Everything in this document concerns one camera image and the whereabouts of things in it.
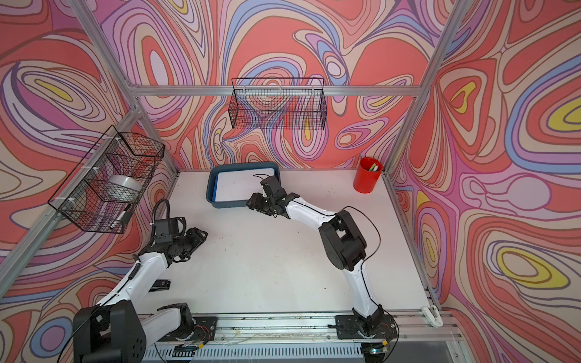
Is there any blue whiteboard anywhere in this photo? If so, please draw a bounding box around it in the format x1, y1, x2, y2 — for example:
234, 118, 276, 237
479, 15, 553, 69
213, 168, 275, 202

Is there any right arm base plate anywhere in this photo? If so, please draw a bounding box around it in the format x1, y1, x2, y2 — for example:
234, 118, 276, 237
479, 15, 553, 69
333, 312, 399, 341

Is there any marker in wire basket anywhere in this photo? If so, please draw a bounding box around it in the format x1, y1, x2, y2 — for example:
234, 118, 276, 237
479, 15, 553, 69
109, 210, 130, 231

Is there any wire basket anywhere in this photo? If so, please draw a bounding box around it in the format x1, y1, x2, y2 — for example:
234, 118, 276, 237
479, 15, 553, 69
228, 76, 328, 131
48, 126, 165, 234

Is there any left wire basket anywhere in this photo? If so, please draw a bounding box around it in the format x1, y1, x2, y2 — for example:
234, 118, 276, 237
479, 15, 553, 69
48, 126, 165, 234

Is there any silver tape roll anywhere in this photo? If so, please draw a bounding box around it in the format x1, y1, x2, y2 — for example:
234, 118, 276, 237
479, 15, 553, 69
105, 175, 142, 203

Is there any red plastic cup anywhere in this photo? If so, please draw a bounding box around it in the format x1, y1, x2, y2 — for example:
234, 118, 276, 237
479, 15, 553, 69
353, 157, 383, 194

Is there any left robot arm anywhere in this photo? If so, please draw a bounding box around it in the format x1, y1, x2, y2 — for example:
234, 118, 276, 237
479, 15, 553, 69
71, 217, 210, 362

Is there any back wire basket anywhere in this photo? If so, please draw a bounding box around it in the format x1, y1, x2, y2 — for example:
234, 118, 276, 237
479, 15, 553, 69
228, 76, 328, 131

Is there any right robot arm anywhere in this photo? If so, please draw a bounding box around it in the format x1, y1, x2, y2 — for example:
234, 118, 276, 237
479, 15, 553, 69
247, 173, 384, 337

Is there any white clip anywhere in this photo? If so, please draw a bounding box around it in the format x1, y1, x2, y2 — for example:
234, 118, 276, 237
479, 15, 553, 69
421, 305, 443, 328

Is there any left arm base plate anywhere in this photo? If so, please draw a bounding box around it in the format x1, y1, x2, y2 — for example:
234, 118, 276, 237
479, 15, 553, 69
160, 316, 218, 343

